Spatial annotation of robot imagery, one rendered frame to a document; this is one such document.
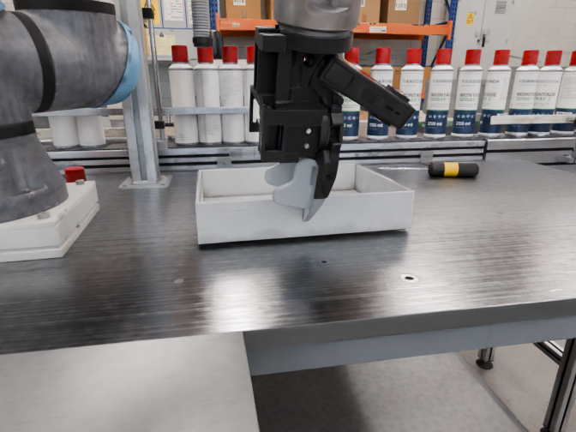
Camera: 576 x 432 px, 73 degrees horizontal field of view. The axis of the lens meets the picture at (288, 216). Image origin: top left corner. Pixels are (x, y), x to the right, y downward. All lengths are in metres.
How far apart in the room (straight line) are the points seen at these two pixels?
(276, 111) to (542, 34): 6.97
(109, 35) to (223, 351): 0.44
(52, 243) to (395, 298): 0.37
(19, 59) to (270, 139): 0.29
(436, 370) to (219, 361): 1.04
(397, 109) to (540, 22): 6.85
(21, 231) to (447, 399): 1.05
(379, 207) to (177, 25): 4.84
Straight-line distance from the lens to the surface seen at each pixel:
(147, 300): 0.38
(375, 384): 1.21
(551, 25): 7.37
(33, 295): 0.44
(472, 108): 1.07
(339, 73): 0.38
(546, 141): 1.18
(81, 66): 0.57
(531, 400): 1.67
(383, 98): 0.40
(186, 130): 0.90
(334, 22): 0.36
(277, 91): 0.38
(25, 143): 0.54
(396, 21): 5.13
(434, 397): 1.21
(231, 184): 0.65
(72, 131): 0.96
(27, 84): 0.55
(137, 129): 0.78
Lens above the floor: 1.02
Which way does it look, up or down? 19 degrees down
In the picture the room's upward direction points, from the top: straight up
